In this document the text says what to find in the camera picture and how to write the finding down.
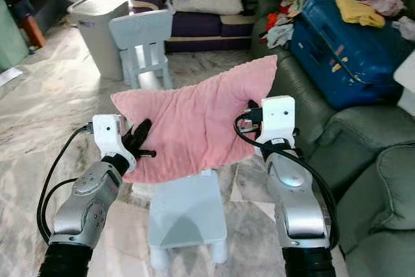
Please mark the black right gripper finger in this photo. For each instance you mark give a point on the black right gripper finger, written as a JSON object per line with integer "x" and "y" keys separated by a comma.
{"x": 253, "y": 104}

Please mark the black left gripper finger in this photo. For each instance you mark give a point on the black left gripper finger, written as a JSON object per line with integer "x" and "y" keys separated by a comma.
{"x": 142, "y": 132}
{"x": 148, "y": 154}

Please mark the pink dotted pillow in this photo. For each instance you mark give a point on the pink dotted pillow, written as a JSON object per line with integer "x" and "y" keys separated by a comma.
{"x": 194, "y": 121}

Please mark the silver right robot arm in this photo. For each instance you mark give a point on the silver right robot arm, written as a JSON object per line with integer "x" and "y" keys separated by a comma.
{"x": 298, "y": 199}

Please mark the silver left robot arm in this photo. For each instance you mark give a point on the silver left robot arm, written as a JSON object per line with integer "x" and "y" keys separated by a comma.
{"x": 87, "y": 205}

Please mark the dark purple sofa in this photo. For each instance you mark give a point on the dark purple sofa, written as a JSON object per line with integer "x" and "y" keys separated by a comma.
{"x": 201, "y": 29}

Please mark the small cream pillow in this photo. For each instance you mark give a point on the small cream pillow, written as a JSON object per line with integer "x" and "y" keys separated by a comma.
{"x": 207, "y": 2}

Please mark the light blue child chair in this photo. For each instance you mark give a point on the light blue child chair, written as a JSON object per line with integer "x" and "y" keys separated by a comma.
{"x": 188, "y": 215}
{"x": 142, "y": 29}

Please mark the mixed crumpled clothes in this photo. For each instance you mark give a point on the mixed crumpled clothes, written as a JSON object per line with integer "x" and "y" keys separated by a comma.
{"x": 282, "y": 27}

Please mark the blue hard suitcase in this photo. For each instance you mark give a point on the blue hard suitcase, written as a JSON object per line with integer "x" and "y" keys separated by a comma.
{"x": 343, "y": 63}

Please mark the white plastic laundry bin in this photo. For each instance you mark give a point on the white plastic laundry bin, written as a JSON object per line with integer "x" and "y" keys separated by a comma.
{"x": 100, "y": 30}

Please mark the white paper sheet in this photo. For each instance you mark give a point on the white paper sheet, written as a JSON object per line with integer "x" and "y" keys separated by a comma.
{"x": 10, "y": 76}

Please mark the yellow cloth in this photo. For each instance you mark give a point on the yellow cloth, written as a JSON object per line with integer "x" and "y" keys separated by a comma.
{"x": 360, "y": 11}

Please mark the mint green cabinet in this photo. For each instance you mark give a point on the mint green cabinet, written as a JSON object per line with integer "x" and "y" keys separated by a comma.
{"x": 8, "y": 43}

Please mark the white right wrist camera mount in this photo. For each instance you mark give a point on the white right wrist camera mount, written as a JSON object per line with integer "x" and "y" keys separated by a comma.
{"x": 277, "y": 118}

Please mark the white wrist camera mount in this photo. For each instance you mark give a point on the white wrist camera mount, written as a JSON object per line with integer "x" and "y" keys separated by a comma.
{"x": 277, "y": 118}
{"x": 107, "y": 133}

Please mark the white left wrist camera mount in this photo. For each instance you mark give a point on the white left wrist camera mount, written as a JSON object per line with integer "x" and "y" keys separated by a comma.
{"x": 107, "y": 133}

